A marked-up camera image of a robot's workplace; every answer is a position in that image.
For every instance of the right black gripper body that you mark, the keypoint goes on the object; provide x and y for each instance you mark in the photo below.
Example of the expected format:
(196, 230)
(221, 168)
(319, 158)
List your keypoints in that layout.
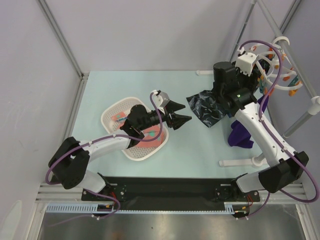
(256, 72)

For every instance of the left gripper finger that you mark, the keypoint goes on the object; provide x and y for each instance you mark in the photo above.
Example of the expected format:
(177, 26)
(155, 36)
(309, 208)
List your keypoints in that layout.
(179, 120)
(174, 106)

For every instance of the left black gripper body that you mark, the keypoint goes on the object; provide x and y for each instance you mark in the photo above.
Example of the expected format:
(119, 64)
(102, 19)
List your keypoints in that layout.
(165, 117)

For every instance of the pink green patterned sock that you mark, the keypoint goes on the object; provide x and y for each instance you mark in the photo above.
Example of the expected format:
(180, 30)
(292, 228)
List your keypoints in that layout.
(151, 133)

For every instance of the white round clip hanger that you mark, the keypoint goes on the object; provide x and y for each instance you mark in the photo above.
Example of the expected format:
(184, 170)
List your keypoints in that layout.
(274, 61)

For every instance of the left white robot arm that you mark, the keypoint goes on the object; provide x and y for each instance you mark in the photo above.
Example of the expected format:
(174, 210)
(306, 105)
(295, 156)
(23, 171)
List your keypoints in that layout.
(70, 162)

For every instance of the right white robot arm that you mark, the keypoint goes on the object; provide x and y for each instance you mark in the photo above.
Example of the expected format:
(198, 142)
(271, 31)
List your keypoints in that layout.
(235, 91)

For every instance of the dark patterned cloth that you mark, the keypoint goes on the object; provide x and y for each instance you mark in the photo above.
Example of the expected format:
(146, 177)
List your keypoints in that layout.
(205, 107)

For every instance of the white perforated plastic basket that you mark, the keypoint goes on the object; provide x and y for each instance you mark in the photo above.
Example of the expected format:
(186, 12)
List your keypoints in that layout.
(124, 105)

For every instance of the purple cloth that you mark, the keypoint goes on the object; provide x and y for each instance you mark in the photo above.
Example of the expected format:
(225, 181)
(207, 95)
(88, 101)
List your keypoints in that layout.
(239, 136)

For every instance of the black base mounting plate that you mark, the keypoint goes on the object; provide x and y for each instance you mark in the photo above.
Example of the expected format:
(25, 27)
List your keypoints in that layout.
(197, 193)

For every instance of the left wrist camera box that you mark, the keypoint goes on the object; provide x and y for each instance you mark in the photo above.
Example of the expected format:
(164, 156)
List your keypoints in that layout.
(160, 98)

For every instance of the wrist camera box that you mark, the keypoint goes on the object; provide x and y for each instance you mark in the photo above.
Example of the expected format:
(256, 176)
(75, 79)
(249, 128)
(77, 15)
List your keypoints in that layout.
(160, 98)
(245, 62)

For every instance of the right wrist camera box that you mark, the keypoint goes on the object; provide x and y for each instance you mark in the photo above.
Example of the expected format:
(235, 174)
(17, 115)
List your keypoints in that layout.
(245, 62)

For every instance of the grey drying rack frame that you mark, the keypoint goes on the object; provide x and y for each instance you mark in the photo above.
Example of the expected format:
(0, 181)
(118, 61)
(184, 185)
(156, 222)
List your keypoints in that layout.
(270, 135)

